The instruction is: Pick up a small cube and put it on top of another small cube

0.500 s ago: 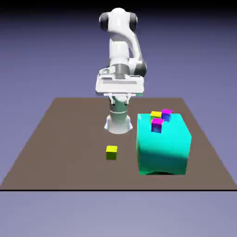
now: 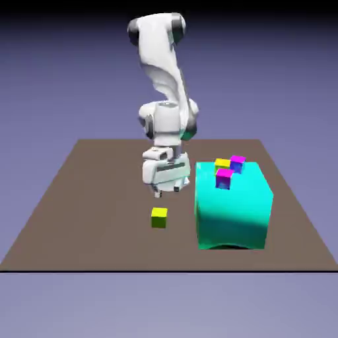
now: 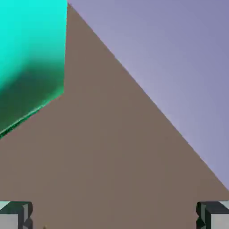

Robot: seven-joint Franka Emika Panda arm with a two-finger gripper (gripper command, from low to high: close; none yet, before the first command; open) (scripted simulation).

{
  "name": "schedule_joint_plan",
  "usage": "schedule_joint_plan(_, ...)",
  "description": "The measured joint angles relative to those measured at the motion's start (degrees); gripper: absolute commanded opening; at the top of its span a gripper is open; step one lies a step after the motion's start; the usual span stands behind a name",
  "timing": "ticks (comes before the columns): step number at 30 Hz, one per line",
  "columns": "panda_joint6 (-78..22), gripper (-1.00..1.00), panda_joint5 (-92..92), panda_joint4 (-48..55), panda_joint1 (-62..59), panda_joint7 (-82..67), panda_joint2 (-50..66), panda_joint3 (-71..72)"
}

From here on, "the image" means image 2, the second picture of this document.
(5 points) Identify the small yellow cube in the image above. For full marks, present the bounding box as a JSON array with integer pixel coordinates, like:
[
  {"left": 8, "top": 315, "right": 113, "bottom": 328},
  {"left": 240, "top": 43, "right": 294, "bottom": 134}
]
[
  {"left": 151, "top": 207, "right": 168, "bottom": 229},
  {"left": 214, "top": 158, "right": 231, "bottom": 176}
]

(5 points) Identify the large cyan box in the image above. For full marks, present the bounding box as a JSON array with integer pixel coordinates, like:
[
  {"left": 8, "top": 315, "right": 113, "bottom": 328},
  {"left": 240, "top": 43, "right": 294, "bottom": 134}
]
[{"left": 194, "top": 161, "right": 275, "bottom": 251}]

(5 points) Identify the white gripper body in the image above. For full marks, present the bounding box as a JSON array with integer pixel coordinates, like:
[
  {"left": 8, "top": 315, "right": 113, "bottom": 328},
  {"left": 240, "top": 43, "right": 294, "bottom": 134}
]
[{"left": 142, "top": 152, "right": 191, "bottom": 193}]

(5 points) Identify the small magenta cube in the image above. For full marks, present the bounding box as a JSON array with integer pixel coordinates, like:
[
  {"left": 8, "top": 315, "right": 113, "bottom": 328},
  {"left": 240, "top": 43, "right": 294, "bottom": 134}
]
[
  {"left": 228, "top": 154, "right": 247, "bottom": 175},
  {"left": 215, "top": 168, "right": 235, "bottom": 191}
]

